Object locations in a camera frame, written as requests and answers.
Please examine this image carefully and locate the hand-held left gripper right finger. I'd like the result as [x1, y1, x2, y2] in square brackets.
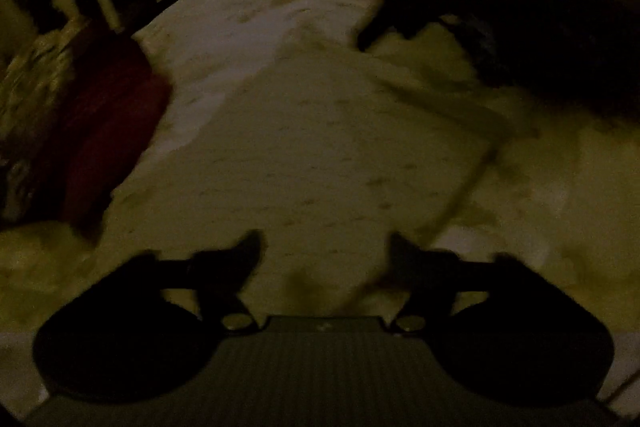
[389, 231, 532, 334]

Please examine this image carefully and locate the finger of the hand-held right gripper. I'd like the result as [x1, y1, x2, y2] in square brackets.
[356, 0, 452, 54]

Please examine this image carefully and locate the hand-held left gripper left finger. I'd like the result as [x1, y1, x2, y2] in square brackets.
[124, 230, 264, 334]

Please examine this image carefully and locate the pale speckled small garment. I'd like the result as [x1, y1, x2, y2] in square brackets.
[99, 39, 515, 324]

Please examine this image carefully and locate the white speckled sheet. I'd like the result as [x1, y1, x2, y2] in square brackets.
[131, 0, 417, 160]

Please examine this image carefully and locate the cream bed blanket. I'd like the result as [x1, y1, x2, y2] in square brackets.
[0, 19, 640, 408]

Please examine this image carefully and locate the red pillow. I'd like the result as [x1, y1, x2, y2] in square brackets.
[37, 34, 175, 235]

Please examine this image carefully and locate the floral patterned pillow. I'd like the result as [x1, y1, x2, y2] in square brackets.
[0, 18, 98, 220]

